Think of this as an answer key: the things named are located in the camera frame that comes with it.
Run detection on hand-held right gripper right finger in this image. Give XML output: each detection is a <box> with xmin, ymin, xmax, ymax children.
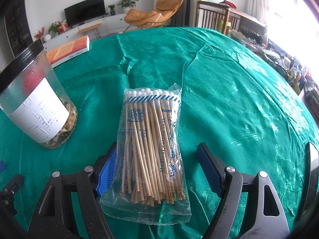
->
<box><xmin>196</xmin><ymin>142</ymin><xmax>291</xmax><ymax>239</ymax></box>

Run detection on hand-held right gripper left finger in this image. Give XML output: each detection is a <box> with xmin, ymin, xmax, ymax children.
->
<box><xmin>28</xmin><ymin>141</ymin><xmax>119</xmax><ymax>239</ymax></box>

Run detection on clear packet of cotton swabs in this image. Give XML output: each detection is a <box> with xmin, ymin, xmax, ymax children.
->
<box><xmin>99</xmin><ymin>83</ymin><xmax>192</xmax><ymax>226</ymax></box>

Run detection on clear jar with black lid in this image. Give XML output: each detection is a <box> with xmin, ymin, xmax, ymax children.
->
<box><xmin>0</xmin><ymin>38</ymin><xmax>78</xmax><ymax>150</ymax></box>

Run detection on green satin tablecloth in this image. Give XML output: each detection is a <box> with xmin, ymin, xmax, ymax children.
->
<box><xmin>0</xmin><ymin>26</ymin><xmax>319</xmax><ymax>239</ymax></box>

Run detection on red fluffy ball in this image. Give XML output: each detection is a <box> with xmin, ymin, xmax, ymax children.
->
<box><xmin>22</xmin><ymin>71</ymin><xmax>43</xmax><ymax>92</ymax></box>

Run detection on orange book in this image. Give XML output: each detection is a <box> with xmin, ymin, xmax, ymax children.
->
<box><xmin>45</xmin><ymin>35</ymin><xmax>90</xmax><ymax>69</ymax></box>

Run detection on red flower bouquet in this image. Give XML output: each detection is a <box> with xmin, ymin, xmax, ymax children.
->
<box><xmin>33</xmin><ymin>26</ymin><xmax>46</xmax><ymax>40</ymax></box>

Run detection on dark glass display cabinet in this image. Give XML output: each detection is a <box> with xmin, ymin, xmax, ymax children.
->
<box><xmin>4</xmin><ymin>0</ymin><xmax>34</xmax><ymax>56</ymax></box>

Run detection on potted plant with red ornaments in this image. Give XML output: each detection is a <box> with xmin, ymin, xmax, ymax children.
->
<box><xmin>48</xmin><ymin>21</ymin><xmax>69</xmax><ymax>35</ymax></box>

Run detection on wooden stool with metal legs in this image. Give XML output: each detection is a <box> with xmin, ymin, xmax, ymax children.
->
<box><xmin>77</xmin><ymin>23</ymin><xmax>103</xmax><ymax>40</ymax></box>

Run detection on dark wooden chair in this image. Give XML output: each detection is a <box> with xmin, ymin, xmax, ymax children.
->
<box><xmin>196</xmin><ymin>0</ymin><xmax>241</xmax><ymax>34</ymax></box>

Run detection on white television cabinet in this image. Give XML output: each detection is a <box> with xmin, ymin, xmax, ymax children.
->
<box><xmin>42</xmin><ymin>12</ymin><xmax>140</xmax><ymax>43</ymax></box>

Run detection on orange lounge chair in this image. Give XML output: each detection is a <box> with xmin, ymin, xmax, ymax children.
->
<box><xmin>124</xmin><ymin>0</ymin><xmax>184</xmax><ymax>29</ymax></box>

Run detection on black flat television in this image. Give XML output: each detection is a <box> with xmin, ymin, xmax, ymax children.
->
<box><xmin>64</xmin><ymin>0</ymin><xmax>106</xmax><ymax>26</ymax></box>

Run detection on large green potted plant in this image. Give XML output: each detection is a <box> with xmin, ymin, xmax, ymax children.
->
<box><xmin>117</xmin><ymin>0</ymin><xmax>139</xmax><ymax>13</ymax></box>

